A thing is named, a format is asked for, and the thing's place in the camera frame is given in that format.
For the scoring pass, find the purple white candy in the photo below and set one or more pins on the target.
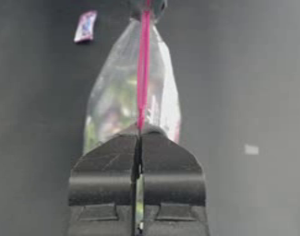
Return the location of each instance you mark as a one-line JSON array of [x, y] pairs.
[[86, 26]]

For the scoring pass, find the clear bag with pink zip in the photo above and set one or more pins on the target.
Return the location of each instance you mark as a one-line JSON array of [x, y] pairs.
[[114, 92]]

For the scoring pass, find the white tape patch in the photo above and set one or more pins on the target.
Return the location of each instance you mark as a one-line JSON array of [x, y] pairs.
[[251, 149]]

